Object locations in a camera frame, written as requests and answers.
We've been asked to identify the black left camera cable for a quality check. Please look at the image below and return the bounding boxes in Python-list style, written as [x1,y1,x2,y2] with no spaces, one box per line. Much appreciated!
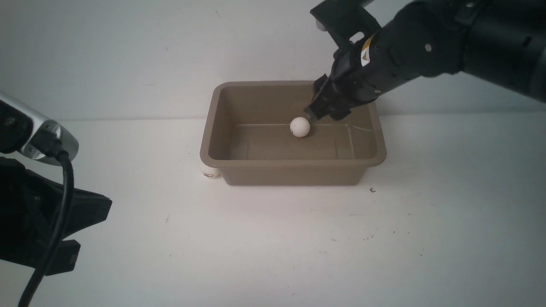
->
[17,130,75,307]

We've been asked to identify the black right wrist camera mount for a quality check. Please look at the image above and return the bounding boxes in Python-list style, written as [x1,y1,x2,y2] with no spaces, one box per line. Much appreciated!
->
[310,0,381,53]

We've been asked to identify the plain white ping-pong ball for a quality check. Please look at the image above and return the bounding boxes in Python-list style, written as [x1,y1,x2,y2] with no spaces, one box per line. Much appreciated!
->
[289,117,311,138]

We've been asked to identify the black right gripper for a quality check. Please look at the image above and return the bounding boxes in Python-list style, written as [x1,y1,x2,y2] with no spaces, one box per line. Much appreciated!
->
[304,2,465,122]

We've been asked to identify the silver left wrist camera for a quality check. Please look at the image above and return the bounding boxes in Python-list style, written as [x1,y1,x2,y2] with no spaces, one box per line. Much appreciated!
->
[0,93,79,166]

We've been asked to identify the tan plastic storage bin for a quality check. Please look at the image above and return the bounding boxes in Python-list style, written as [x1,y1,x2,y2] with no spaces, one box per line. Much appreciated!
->
[200,81,387,186]

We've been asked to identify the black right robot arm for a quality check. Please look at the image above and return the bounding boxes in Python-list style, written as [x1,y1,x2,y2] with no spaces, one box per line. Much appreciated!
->
[304,0,546,121]

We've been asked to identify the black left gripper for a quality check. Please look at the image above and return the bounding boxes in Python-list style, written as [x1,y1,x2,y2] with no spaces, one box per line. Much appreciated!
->
[0,157,112,276]

